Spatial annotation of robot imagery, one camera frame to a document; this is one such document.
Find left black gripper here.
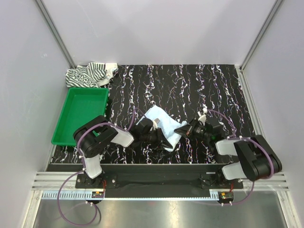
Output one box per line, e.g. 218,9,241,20
140,127,172,151

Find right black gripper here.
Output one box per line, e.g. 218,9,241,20
174,118,211,142

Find light blue towel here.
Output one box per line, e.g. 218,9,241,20
145,105,187,152

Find striped green white towel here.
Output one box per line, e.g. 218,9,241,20
65,62,118,88

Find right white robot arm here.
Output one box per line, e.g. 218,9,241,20
174,118,283,188

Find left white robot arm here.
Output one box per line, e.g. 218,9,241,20
73,115,173,188

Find green plastic tray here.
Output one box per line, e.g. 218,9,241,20
51,87,109,146

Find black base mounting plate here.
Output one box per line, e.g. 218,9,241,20
76,164,237,194

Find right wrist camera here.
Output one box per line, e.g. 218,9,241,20
198,108,208,125

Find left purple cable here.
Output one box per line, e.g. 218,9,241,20
57,108,143,225

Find purple cable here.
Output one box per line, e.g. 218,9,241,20
57,108,143,225
201,109,274,206

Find white slotted cable duct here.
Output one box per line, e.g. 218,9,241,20
42,190,219,200

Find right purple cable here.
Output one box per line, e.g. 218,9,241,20
201,109,274,206

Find right aluminium frame post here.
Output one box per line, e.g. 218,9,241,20
239,0,284,72

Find aluminium frame post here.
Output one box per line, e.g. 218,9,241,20
34,0,77,68
239,0,284,72

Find left aluminium frame post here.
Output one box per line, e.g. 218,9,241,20
34,0,77,68

